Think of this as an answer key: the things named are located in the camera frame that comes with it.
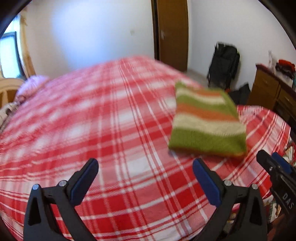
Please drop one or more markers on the cream wooden headboard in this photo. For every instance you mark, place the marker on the cream wooden headboard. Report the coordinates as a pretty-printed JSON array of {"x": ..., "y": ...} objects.
[{"x": 9, "y": 90}]

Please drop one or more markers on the narrow yellow curtain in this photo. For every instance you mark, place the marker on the narrow yellow curtain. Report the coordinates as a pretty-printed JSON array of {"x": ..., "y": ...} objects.
[{"x": 26, "y": 51}]

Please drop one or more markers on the pink pillow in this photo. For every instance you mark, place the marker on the pink pillow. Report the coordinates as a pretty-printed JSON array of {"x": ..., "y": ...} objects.
[{"x": 32, "y": 85}]

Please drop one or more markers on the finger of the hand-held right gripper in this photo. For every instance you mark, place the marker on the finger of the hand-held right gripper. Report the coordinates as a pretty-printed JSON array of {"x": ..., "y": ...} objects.
[
  {"x": 266, "y": 161},
  {"x": 282, "y": 162}
]

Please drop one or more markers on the brown wooden cabinet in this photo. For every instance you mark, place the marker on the brown wooden cabinet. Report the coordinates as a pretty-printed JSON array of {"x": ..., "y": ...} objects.
[{"x": 266, "y": 88}]

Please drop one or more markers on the red and black clothes pile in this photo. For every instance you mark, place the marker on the red and black clothes pile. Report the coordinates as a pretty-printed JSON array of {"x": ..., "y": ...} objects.
[{"x": 286, "y": 67}]

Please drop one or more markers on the dark door frame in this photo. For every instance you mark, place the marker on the dark door frame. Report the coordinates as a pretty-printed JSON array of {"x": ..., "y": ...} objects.
[{"x": 155, "y": 30}]

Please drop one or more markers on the red plaid bed blanket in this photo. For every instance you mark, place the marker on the red plaid bed blanket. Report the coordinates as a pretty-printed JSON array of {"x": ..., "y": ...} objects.
[{"x": 104, "y": 115}]

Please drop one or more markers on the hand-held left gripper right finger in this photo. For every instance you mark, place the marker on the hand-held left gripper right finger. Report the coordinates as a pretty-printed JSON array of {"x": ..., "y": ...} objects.
[{"x": 207, "y": 183}]

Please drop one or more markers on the black bag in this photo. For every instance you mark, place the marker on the black bag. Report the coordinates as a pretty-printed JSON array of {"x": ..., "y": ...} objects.
[{"x": 240, "y": 95}]

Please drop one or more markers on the white card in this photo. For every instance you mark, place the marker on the white card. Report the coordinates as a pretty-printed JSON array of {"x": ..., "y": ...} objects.
[{"x": 272, "y": 59}]

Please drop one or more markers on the brown wooden door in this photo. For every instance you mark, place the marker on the brown wooden door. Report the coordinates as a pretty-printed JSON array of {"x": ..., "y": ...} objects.
[{"x": 175, "y": 34}]

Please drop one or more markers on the dark framed window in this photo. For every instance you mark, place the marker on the dark framed window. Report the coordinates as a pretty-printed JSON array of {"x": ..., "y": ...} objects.
[{"x": 10, "y": 55}]

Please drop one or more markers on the brown patterned pillow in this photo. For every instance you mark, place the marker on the brown patterned pillow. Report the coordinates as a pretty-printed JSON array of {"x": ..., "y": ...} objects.
[{"x": 7, "y": 115}]

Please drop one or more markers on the green striped knit sweater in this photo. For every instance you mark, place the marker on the green striped knit sweater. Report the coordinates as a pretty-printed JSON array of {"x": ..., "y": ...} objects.
[{"x": 203, "y": 120}]

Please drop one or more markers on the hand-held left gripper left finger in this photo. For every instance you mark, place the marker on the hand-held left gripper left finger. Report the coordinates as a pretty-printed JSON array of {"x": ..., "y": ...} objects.
[{"x": 84, "y": 180}]

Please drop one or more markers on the floral printed cloth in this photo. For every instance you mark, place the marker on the floral printed cloth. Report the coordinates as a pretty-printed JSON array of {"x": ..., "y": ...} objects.
[{"x": 290, "y": 153}]

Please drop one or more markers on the black suitcase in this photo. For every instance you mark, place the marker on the black suitcase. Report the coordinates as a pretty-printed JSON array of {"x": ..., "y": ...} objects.
[{"x": 224, "y": 64}]

